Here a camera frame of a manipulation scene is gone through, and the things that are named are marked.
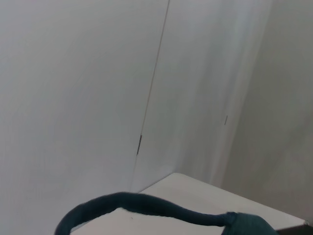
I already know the dark teal insulated lunch bag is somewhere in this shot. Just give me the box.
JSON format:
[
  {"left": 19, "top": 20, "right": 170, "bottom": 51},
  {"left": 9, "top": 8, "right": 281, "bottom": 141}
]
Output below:
[{"left": 53, "top": 192, "right": 279, "bottom": 235}]

